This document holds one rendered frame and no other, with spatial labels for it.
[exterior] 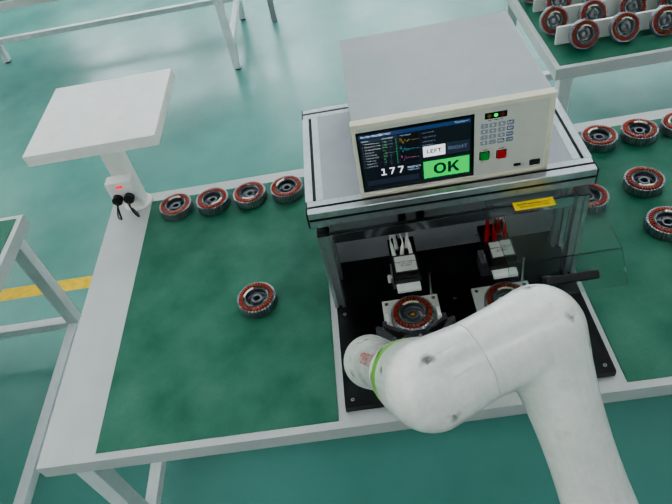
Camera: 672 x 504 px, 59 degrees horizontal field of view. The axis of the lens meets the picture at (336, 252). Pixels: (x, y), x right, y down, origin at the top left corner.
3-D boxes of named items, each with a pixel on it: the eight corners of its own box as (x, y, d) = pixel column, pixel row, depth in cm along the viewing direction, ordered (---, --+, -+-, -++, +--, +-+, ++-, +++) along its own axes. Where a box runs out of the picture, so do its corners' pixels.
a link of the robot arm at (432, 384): (514, 410, 72) (469, 319, 72) (422, 460, 70) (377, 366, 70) (464, 392, 90) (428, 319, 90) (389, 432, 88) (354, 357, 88)
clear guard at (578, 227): (627, 285, 125) (633, 267, 121) (513, 302, 127) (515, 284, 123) (574, 186, 148) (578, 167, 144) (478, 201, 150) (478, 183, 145)
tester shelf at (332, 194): (596, 183, 138) (599, 168, 135) (309, 228, 143) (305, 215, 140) (539, 84, 169) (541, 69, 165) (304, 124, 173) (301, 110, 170)
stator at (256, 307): (285, 298, 171) (282, 289, 169) (260, 325, 166) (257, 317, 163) (257, 283, 177) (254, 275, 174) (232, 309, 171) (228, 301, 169)
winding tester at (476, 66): (547, 168, 138) (557, 91, 123) (361, 198, 141) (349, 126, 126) (503, 80, 165) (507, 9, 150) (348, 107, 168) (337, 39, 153)
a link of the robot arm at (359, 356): (432, 424, 89) (454, 352, 90) (361, 400, 88) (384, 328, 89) (383, 394, 125) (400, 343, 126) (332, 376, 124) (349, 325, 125)
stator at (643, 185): (619, 174, 184) (621, 165, 182) (659, 174, 182) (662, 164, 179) (624, 199, 177) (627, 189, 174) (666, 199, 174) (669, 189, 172)
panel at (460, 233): (556, 230, 170) (570, 146, 149) (329, 264, 175) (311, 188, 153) (555, 227, 171) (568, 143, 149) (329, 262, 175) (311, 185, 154)
